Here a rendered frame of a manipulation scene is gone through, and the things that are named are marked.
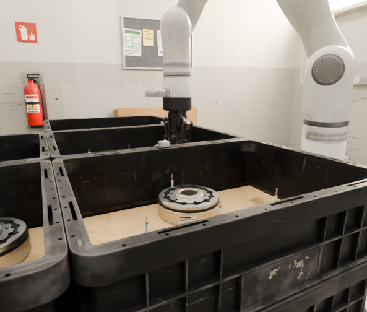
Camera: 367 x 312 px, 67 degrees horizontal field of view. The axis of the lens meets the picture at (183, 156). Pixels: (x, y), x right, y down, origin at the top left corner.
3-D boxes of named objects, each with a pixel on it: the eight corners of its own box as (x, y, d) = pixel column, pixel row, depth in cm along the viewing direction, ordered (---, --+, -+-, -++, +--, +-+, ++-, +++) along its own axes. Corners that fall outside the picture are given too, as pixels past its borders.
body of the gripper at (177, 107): (197, 94, 69) (197, 132, 71) (182, 94, 77) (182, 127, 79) (170, 95, 66) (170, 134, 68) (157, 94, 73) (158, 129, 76)
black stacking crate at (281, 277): (247, 189, 64) (250, 140, 61) (388, 257, 38) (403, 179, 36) (60, 228, 46) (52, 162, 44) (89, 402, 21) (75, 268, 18)
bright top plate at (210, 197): (195, 184, 54) (195, 181, 54) (231, 201, 46) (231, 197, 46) (148, 194, 49) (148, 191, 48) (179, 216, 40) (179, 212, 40)
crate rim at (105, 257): (249, 148, 62) (250, 138, 61) (403, 192, 36) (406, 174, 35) (52, 173, 44) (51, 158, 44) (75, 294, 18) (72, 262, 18)
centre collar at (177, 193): (192, 188, 50) (192, 184, 50) (208, 197, 46) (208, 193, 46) (168, 193, 48) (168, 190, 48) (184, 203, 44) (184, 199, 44)
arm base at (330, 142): (318, 183, 72) (325, 117, 67) (348, 197, 64) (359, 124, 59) (288, 189, 70) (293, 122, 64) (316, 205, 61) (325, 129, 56)
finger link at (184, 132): (182, 120, 67) (177, 140, 71) (185, 124, 66) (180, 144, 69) (192, 120, 68) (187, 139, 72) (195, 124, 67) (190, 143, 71)
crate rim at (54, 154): (186, 130, 88) (186, 122, 87) (249, 148, 62) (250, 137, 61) (46, 141, 70) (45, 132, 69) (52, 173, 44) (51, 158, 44)
